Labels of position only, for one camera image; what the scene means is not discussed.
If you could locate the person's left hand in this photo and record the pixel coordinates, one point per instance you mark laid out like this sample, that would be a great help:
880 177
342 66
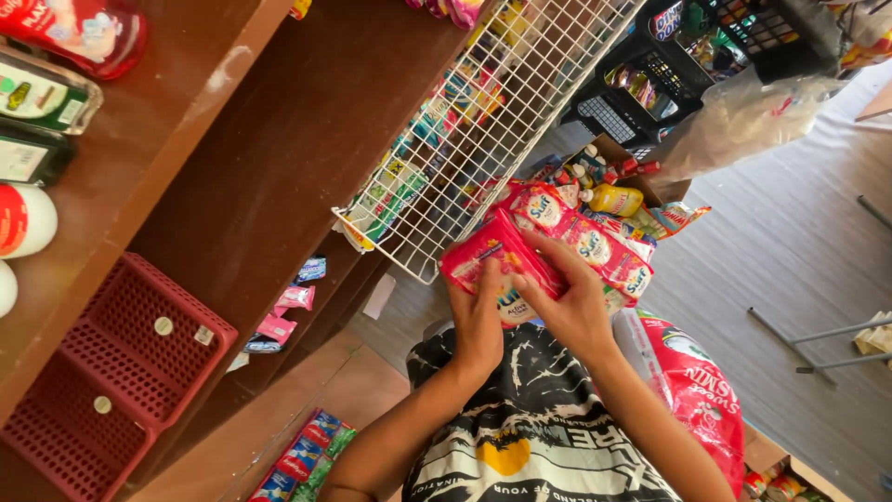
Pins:
474 328

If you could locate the person's right hand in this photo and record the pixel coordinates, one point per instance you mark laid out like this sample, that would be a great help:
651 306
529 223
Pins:
575 314

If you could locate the strip of red detergent sachets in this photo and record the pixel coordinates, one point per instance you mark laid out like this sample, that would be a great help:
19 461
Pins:
550 237

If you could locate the white paper tag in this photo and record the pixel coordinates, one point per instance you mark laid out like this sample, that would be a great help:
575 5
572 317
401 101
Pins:
380 296

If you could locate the person's black and white shirt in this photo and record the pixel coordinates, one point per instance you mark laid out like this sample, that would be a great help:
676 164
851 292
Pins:
529 425

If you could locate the yellow bottle with white cap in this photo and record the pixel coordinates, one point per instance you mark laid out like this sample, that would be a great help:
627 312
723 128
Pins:
617 200

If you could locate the colourful snack packet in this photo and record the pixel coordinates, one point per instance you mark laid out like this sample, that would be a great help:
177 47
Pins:
672 217

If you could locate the red and white sack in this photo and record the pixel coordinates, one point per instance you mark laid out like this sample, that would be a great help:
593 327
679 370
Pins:
697 397

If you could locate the cardboard box of small bottles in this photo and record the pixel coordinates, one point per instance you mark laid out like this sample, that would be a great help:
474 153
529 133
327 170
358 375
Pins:
613 171

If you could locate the blue sachet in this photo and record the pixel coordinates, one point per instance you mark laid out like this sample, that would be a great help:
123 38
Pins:
311 269

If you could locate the pink sachet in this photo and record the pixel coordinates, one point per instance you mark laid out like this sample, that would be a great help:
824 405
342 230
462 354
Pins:
276 328
296 298

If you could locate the strip of red toothpaste sachets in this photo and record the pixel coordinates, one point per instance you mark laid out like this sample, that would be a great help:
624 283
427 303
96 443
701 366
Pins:
303 457

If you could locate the grey metal stand legs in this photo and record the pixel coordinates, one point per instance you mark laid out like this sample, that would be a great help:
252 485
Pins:
815 341

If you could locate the clear plastic bag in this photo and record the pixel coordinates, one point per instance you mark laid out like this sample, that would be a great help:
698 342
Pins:
739 118

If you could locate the black plastic crates with goods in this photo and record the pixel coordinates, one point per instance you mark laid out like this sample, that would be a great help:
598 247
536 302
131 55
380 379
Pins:
662 70

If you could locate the cardboard box of cans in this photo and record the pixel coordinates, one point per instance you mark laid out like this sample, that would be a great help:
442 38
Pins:
780 474

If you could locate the brown wooden shelf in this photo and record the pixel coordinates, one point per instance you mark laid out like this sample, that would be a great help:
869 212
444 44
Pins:
279 139

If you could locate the red plastic perforated basket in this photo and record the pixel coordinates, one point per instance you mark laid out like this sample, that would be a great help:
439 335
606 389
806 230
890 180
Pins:
118 376

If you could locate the white bottle with red label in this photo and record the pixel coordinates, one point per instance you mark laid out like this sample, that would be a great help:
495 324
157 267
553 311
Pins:
24 219

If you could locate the plain white bottle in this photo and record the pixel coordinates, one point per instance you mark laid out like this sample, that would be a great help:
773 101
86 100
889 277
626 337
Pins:
5 287

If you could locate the dark green bottle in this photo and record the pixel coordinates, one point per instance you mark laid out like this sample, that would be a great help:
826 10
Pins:
31 153

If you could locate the clear bottle with green label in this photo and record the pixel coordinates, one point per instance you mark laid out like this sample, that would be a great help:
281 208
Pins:
42 94

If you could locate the red plastic bottle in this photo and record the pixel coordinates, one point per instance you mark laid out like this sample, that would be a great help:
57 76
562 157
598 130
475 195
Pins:
76 31

